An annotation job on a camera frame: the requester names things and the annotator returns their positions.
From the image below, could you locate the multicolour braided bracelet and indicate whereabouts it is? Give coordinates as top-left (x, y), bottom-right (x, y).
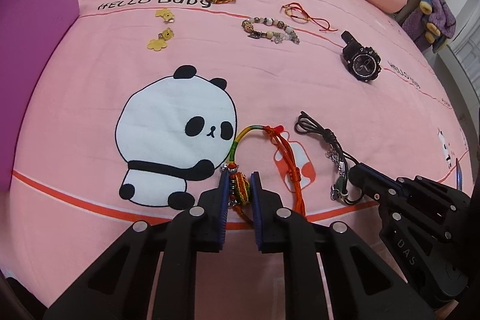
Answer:
top-left (220, 124), bottom-right (286, 227)

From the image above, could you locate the red orange rope bracelet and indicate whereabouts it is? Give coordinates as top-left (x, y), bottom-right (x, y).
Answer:
top-left (268, 130), bottom-right (308, 220)

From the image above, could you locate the black cord necklace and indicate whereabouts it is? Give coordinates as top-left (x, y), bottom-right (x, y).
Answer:
top-left (293, 110), bottom-right (363, 206)

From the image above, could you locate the yellow flower bear charm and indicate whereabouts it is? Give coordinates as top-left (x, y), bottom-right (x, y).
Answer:
top-left (147, 28), bottom-right (174, 51)

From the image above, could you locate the black wrist watch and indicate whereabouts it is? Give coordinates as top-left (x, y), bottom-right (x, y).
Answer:
top-left (341, 31), bottom-right (382, 83)

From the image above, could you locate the red string bracelet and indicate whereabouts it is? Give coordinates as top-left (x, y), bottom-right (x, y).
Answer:
top-left (281, 1), bottom-right (339, 33)

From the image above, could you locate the pink bed sheet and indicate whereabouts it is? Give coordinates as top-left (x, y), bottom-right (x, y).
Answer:
top-left (1, 0), bottom-right (473, 305)

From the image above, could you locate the yellow bear charm upper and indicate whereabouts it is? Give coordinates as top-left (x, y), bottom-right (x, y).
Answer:
top-left (155, 8), bottom-right (175, 23)

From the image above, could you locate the purple plush toy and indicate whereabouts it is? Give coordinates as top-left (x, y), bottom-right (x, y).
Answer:
top-left (397, 0), bottom-right (456, 53)

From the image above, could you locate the purple plastic bin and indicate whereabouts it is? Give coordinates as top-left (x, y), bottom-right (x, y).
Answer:
top-left (1, 0), bottom-right (79, 193)

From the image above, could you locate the beaded stone bracelet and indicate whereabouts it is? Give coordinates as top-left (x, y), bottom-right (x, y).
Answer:
top-left (241, 15), bottom-right (301, 46)

